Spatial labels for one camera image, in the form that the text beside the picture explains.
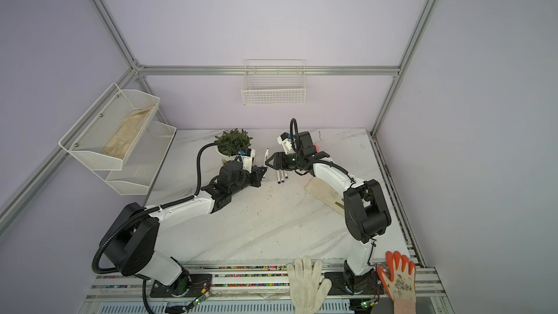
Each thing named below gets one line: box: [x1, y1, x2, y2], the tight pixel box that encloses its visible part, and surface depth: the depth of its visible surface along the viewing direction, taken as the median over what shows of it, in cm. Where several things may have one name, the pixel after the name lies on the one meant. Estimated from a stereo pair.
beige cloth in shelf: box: [101, 105, 155, 160], surface depth 80 cm
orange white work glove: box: [376, 250, 417, 314], surface depth 75 cm
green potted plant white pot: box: [214, 127, 253, 164], surface depth 95 cm
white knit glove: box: [286, 255, 333, 314], surface depth 75 cm
